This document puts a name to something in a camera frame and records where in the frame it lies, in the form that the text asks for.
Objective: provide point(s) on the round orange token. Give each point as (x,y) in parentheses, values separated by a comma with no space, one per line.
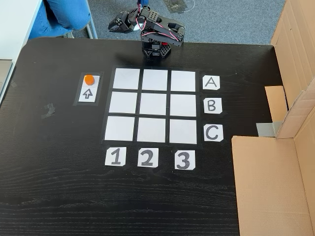
(88,79)

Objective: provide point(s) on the white grid paper sheet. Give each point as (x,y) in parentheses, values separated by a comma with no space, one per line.
(152,105)

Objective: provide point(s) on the red black bar clamp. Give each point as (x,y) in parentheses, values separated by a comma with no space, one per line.
(164,43)

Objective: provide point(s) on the seated person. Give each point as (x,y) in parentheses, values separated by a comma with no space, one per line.
(61,14)

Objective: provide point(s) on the white arrow paper sheet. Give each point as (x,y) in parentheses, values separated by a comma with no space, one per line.
(89,94)

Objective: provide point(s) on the paper sheet letter A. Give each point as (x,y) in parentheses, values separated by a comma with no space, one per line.
(211,82)

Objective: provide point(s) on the white side table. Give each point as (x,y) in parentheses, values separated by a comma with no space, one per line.
(14,29)

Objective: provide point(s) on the paper sheet letter B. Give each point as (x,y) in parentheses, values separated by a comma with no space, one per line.
(212,105)

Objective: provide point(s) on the paper sheet number 1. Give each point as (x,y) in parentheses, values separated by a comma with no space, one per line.
(115,156)

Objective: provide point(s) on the paper sheet number 2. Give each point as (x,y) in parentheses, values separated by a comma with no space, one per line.
(148,157)

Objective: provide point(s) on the paper sheet letter C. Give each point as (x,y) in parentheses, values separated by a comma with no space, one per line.
(213,132)

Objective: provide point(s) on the paper sheet number 3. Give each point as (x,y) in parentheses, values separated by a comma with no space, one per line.
(184,159)

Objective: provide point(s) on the brown cardboard screen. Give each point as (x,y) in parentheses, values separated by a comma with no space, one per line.
(270,184)

